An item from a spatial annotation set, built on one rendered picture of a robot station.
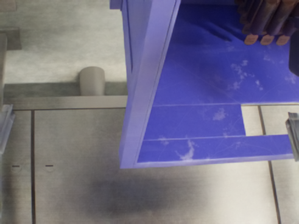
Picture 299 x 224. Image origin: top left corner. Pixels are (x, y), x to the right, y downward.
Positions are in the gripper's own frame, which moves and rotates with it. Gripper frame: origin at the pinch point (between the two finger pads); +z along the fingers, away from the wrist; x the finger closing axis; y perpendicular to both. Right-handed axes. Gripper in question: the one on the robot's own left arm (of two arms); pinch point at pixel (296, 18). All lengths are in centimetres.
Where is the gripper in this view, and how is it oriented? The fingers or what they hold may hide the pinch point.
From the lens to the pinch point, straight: 56.4
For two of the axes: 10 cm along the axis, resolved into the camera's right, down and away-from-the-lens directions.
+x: 9.9, -0.3, 1.4
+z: -1.5, -3.3, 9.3
